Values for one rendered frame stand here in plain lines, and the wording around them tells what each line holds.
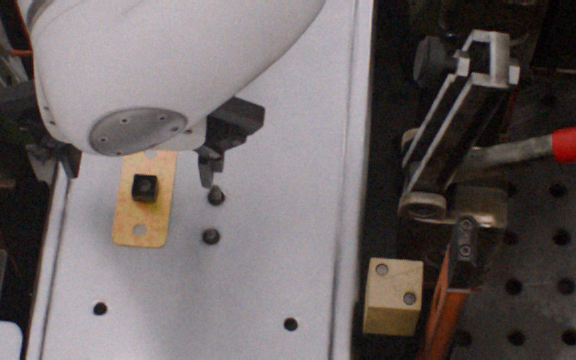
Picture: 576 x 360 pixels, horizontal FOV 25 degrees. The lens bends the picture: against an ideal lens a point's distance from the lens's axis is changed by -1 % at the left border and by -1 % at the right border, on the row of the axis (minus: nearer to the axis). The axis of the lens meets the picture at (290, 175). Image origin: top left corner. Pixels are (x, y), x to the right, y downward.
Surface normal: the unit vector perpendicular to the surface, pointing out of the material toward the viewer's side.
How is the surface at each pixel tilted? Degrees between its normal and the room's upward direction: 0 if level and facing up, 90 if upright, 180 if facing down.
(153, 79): 70
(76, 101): 60
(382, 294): 0
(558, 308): 0
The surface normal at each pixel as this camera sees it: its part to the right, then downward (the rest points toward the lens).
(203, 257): 0.00, -0.43
